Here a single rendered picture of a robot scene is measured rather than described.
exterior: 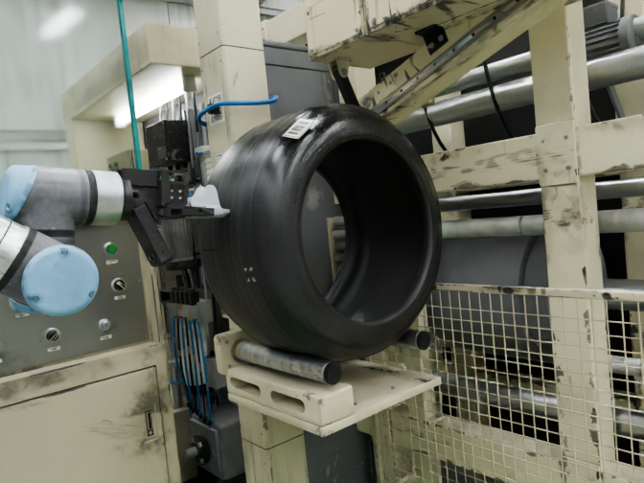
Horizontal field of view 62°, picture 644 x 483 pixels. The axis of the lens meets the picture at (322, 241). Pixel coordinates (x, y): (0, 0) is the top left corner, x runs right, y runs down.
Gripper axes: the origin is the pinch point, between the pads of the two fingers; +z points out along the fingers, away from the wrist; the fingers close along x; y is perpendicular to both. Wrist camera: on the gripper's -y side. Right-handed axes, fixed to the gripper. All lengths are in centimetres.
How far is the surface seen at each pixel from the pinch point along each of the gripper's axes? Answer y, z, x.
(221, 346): -29.6, 12.4, 23.3
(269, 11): 508, 604, 849
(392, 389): -39, 38, -8
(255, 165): 9.2, 3.9, -5.5
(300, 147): 12.5, 10.4, -11.1
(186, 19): 450, 421, 870
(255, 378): -35.4, 14.1, 11.4
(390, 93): 35, 56, 7
